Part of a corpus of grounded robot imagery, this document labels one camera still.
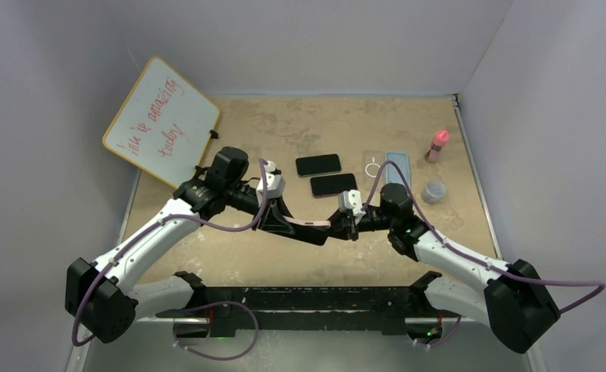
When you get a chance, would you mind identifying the pink capped bottle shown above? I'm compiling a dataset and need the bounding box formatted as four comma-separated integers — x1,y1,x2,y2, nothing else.
424,129,450,163

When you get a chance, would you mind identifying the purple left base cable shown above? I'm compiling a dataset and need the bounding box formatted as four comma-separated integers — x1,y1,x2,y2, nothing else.
171,301,260,361

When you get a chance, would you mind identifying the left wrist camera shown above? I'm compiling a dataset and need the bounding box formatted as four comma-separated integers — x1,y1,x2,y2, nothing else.
256,173,286,199

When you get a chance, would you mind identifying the light blue phone case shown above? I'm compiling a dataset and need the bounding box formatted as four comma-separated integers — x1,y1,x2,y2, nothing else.
385,151,411,186

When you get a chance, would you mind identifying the black screen smartphone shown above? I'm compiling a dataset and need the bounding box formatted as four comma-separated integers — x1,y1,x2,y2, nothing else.
294,153,342,177

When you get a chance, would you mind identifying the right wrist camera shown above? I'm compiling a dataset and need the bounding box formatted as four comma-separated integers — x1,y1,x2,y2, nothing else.
338,190,363,215

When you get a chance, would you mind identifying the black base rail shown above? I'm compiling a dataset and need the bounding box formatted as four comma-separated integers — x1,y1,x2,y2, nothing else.
157,271,442,338

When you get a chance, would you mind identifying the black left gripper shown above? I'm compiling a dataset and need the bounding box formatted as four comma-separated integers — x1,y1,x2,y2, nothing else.
226,183,297,236

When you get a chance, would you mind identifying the clear phone case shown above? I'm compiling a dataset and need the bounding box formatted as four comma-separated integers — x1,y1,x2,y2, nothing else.
363,150,386,181

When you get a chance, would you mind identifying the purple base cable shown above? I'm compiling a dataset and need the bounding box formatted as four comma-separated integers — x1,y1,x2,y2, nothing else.
171,301,260,361
411,313,463,350

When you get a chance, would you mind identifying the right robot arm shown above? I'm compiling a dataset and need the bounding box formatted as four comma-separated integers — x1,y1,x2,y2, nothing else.
328,184,560,354

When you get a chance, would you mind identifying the pink phone case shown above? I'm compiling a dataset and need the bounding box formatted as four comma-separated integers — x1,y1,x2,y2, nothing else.
284,217,331,229

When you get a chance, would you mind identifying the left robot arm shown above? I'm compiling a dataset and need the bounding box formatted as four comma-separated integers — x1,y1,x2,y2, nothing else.
65,146,285,347

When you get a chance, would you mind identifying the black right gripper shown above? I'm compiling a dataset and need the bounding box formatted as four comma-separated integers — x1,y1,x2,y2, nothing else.
317,206,396,241

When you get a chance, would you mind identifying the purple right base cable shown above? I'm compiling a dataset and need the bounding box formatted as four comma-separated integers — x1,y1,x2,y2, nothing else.
411,313,463,350

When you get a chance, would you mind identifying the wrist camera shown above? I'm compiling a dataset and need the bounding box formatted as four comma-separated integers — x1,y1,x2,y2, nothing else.
338,190,363,215
256,173,286,199

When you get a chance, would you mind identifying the clear plastic cup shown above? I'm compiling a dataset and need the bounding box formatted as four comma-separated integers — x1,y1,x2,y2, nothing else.
422,180,446,204

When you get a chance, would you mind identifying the pink cased smartphone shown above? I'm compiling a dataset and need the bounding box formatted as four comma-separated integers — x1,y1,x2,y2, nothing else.
283,222,330,246

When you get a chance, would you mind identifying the whiteboard with red writing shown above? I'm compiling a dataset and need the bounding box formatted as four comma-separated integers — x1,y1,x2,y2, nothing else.
102,56,220,188

